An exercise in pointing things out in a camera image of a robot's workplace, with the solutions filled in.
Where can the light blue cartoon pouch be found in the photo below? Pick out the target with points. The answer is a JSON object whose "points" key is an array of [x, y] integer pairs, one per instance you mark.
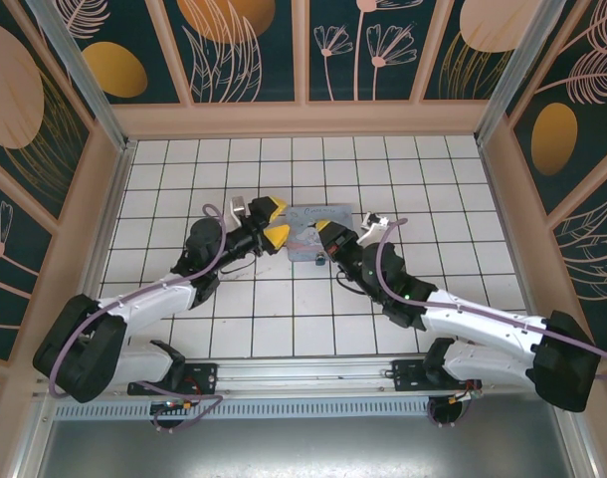
{"points": [[303, 219]]}

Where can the small teal padlock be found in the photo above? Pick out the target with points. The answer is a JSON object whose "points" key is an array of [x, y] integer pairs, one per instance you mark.
{"points": [[320, 259]]}

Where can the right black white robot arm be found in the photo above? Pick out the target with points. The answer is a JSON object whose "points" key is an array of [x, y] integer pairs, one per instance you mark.
{"points": [[482, 318]]}

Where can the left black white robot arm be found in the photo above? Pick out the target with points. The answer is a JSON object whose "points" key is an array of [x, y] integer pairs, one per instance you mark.
{"points": [[149, 304]]}

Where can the grey metal sheet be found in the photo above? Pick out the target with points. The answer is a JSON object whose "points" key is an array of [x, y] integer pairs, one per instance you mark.
{"points": [[303, 448]]}

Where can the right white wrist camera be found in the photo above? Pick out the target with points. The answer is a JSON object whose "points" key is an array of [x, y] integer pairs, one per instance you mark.
{"points": [[370, 231]]}

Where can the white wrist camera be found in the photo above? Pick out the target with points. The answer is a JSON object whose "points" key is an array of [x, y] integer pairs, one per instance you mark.
{"points": [[237, 206], [370, 231]]}

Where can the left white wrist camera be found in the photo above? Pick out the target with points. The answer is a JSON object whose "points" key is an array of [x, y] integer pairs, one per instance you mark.
{"points": [[237, 206]]}

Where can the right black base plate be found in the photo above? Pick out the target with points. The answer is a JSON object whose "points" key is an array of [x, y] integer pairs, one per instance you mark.
{"points": [[408, 373]]}

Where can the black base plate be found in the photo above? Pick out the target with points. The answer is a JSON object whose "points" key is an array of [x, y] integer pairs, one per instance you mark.
{"points": [[408, 373], [204, 376]]}

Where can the aluminium mounting rail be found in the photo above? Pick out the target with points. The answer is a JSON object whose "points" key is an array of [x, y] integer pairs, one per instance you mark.
{"points": [[303, 371]]}

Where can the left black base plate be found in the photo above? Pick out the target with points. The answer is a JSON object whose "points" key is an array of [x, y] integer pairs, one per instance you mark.
{"points": [[204, 376]]}

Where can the aluminium corner post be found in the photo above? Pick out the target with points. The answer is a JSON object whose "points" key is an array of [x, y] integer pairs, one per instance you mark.
{"points": [[517, 74], [84, 84]]}

